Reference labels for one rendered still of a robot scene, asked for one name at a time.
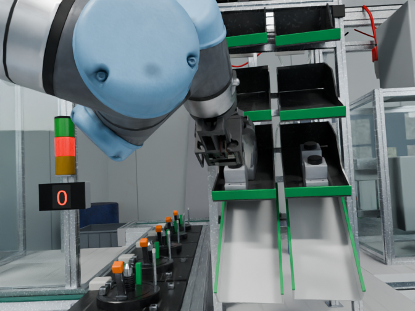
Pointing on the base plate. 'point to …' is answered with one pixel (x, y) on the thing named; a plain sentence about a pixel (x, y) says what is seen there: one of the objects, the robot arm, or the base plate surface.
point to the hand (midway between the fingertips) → (231, 152)
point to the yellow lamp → (65, 165)
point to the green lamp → (63, 128)
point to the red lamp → (64, 146)
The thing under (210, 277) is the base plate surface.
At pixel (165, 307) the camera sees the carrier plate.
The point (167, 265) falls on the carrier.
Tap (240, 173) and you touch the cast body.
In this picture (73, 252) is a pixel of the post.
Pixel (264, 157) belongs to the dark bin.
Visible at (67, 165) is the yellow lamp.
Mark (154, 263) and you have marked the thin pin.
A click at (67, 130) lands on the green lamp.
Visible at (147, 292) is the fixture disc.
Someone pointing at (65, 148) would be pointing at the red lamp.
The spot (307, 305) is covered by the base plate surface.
